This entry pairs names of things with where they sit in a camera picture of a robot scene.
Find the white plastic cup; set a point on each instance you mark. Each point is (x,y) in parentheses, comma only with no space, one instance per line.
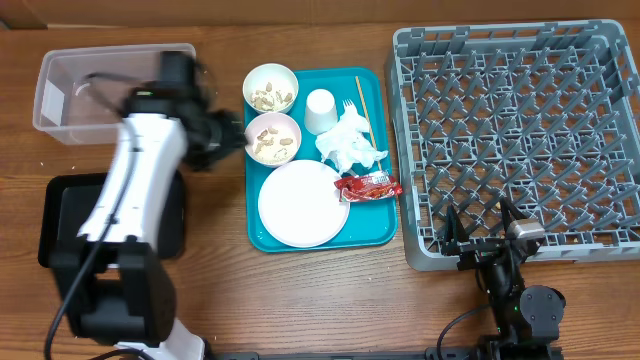
(321,113)

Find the white round plate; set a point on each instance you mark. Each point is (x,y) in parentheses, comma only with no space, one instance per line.
(299,204)

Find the clear plastic bin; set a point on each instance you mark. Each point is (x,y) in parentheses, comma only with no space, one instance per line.
(63,107)

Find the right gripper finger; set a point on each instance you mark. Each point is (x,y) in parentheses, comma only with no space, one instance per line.
(509,212)
(454,230)

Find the white plastic fork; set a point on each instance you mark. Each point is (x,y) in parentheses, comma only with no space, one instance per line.
(349,106)

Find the wooden chopstick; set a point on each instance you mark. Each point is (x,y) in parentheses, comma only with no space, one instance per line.
(368,113)

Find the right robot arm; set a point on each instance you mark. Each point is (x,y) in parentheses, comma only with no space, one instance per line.
(527,318)

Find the white bowl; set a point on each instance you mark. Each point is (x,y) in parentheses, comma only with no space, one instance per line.
(270,87)

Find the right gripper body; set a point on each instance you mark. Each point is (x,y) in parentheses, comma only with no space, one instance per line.
(474,253)

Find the teal serving tray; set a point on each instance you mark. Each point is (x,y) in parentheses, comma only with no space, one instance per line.
(369,224)

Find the white napkin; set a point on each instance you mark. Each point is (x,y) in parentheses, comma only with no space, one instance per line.
(345,144)

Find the red snack wrapper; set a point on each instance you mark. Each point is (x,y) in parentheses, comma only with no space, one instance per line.
(374,186)

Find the black tray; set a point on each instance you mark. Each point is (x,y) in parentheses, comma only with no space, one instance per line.
(69,200)

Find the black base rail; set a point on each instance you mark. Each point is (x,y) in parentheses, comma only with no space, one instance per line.
(340,356)

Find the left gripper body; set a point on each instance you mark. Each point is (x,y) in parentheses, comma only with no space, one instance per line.
(209,135)

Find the grey dishwasher rack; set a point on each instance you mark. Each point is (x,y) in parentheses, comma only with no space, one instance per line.
(543,114)

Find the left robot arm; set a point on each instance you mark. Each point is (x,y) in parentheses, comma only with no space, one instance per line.
(113,286)

